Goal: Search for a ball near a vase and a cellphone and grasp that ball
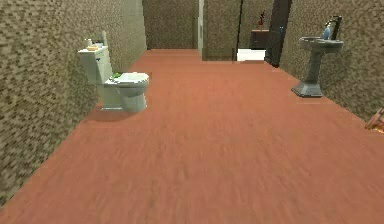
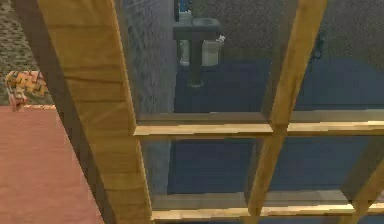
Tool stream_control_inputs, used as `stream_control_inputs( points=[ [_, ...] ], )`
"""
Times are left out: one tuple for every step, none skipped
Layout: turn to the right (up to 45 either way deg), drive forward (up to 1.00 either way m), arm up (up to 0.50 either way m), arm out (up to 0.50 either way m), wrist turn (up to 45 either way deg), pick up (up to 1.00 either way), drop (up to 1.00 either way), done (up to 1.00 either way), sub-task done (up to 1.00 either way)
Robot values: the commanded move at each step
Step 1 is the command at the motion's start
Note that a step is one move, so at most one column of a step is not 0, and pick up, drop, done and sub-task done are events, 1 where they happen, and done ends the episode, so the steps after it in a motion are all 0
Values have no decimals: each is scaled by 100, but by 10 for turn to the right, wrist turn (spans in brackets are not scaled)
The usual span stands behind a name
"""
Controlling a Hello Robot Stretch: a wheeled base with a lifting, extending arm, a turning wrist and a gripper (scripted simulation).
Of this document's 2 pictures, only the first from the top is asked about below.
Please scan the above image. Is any grey pedestal sink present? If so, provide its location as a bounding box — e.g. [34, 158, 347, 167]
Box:
[291, 36, 345, 99]

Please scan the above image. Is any orange brown object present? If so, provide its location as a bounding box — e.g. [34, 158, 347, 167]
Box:
[364, 106, 384, 134]

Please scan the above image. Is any white toilet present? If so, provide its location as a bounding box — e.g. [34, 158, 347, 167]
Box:
[77, 45, 150, 113]

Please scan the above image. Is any dark open room door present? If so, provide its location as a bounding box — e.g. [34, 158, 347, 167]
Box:
[264, 0, 294, 68]

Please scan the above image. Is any dark brown side table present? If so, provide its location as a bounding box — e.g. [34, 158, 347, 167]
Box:
[249, 29, 270, 51]

